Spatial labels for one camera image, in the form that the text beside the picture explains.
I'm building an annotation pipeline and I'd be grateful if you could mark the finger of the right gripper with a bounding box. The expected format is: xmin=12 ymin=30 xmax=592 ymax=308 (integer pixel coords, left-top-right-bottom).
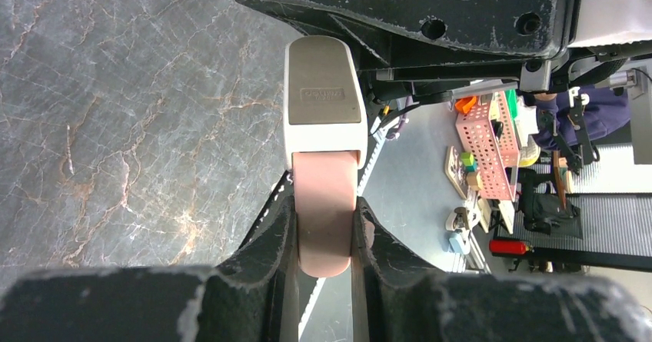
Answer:
xmin=235 ymin=0 xmax=566 ymax=69

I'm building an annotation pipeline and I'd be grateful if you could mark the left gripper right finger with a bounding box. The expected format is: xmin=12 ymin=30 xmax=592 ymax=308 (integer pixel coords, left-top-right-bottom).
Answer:
xmin=351 ymin=198 xmax=651 ymax=341

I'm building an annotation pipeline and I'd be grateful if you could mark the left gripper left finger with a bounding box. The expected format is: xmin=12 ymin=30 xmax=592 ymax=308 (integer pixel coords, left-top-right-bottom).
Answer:
xmin=1 ymin=197 xmax=299 ymax=341

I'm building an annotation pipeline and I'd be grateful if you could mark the red fire extinguisher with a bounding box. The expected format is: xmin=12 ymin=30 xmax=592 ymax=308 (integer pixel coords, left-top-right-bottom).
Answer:
xmin=489 ymin=240 xmax=532 ymax=256

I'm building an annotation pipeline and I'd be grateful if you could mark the pink perforated basket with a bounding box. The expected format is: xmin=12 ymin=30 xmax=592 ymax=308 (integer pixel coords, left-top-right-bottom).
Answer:
xmin=455 ymin=91 xmax=520 ymax=201

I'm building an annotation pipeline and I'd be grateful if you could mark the pink white staple remover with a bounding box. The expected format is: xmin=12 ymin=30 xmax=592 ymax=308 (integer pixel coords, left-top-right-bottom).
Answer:
xmin=283 ymin=35 xmax=368 ymax=277

